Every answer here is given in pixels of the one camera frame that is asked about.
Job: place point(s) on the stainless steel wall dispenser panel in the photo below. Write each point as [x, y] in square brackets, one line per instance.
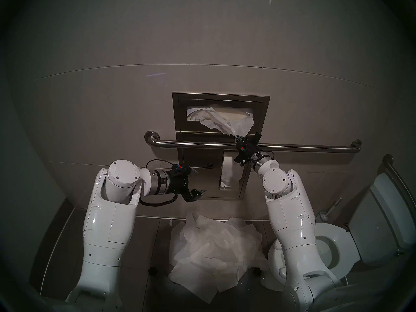
[198, 181]

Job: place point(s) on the large toilet paper roll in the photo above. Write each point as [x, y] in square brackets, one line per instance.
[229, 171]

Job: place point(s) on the white toilet brush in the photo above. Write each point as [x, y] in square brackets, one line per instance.
[323, 215]

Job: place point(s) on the short steel grab bar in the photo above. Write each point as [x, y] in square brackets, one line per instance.
[399, 181]

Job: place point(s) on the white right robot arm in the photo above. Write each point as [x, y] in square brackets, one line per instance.
[292, 223]

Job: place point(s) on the white paper seat cover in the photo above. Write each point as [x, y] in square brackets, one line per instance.
[221, 123]

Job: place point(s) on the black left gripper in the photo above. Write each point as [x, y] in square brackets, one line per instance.
[178, 183]

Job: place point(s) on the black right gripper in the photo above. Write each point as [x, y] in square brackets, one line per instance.
[245, 152]

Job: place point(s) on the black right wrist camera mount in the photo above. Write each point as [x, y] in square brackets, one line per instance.
[258, 136]

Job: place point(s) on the black star knob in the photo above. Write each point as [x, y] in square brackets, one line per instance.
[152, 271]
[257, 271]

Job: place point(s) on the pile of paper seat covers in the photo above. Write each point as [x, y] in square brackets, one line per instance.
[214, 249]

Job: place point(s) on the white toilet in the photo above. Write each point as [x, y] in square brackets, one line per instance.
[383, 217]

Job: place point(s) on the long steel grab bar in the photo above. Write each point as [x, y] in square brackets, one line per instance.
[292, 148]

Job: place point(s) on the white toilet seat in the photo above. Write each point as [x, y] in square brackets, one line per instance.
[344, 240]

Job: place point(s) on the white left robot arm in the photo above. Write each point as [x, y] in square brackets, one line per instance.
[107, 223]

